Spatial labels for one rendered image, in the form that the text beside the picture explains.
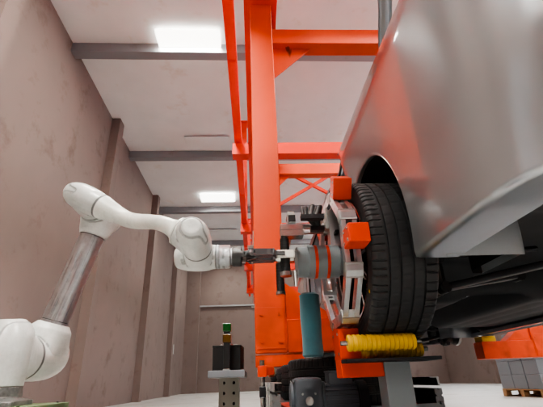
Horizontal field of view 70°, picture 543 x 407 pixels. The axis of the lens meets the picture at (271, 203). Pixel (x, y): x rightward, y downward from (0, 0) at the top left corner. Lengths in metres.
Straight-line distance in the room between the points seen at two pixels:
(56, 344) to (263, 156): 1.43
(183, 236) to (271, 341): 0.91
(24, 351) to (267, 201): 1.33
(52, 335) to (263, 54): 2.12
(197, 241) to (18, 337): 0.69
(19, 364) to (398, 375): 1.31
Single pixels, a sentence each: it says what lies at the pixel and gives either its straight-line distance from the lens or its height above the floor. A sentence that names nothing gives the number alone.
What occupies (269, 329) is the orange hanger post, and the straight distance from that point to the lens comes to 2.02.
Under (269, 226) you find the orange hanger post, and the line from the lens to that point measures 2.16.
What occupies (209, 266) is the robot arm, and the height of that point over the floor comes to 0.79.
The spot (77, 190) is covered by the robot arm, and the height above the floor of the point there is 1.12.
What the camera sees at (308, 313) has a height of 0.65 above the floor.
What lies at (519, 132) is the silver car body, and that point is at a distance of 0.99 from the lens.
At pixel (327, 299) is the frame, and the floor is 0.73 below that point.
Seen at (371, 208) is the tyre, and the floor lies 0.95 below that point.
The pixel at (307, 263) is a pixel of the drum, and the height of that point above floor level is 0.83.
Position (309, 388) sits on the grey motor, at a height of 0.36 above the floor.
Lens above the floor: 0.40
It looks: 25 degrees up
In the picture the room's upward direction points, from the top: 2 degrees counter-clockwise
